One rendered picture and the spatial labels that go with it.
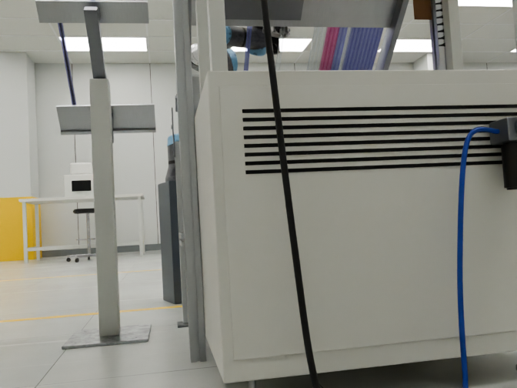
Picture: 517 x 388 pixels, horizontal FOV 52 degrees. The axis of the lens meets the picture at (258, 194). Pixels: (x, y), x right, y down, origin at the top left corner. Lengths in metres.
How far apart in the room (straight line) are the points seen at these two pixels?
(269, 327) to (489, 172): 0.53
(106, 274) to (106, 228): 0.15
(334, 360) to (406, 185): 0.35
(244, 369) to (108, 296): 0.86
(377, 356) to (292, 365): 0.16
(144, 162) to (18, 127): 1.88
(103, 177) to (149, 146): 6.84
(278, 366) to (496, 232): 0.50
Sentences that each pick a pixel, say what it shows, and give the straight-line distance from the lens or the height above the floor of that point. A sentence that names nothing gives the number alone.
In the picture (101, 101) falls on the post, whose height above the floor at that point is 0.76.
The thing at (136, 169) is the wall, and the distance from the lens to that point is 8.55.
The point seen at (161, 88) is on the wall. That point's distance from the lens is 8.78.
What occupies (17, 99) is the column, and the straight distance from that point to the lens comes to 8.44.
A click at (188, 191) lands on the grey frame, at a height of 0.43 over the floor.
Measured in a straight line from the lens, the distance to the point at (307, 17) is 1.78.
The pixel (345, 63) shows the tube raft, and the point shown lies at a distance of 1.91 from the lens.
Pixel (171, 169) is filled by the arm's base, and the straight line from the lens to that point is 2.46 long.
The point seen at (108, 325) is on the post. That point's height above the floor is 0.04.
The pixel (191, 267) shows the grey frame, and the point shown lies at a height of 0.24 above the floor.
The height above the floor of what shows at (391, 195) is 0.38.
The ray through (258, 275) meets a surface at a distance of 0.95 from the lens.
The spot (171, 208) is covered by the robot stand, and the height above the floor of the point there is 0.43.
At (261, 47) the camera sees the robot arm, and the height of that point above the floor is 1.00.
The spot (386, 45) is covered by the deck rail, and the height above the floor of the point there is 0.91.
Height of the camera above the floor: 0.34
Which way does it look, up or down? 3 degrees up
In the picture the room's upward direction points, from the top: 3 degrees counter-clockwise
